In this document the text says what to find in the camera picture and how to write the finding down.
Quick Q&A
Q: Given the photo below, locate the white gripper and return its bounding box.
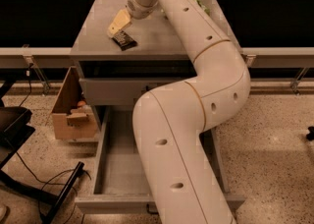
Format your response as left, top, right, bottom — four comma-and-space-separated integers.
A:
107, 0, 157, 37

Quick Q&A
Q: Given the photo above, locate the black chocolate rxbar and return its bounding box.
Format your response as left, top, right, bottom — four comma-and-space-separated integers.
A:
112, 30, 137, 51

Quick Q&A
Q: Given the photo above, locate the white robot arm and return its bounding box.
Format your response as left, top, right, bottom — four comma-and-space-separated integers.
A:
127, 0, 250, 224

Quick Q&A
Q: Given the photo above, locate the grey drawer cabinet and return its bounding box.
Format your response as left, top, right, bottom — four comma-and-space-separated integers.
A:
73, 0, 250, 131

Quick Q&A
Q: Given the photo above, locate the closed grey middle drawer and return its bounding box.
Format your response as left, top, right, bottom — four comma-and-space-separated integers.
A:
79, 78, 200, 106

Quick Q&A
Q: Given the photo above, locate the open grey bottom drawer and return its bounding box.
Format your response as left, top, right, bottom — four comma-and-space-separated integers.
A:
75, 104, 247, 216

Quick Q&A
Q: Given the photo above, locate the green chip bag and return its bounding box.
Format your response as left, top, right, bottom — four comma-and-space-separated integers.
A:
194, 0, 210, 16

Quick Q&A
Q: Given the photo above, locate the metal window railing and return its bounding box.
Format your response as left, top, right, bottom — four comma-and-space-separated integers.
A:
0, 47, 314, 69

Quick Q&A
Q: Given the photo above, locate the cardboard box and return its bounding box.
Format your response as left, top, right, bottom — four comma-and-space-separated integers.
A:
51, 67, 98, 140

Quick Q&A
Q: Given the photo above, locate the black chair base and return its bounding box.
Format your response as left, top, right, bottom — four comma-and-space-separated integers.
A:
0, 80, 85, 224

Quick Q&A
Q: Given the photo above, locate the black caster wheel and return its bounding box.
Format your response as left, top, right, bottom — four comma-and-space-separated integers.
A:
306, 126, 314, 140

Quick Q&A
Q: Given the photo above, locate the black floor cable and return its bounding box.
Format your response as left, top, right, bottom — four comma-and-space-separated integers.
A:
13, 150, 92, 224

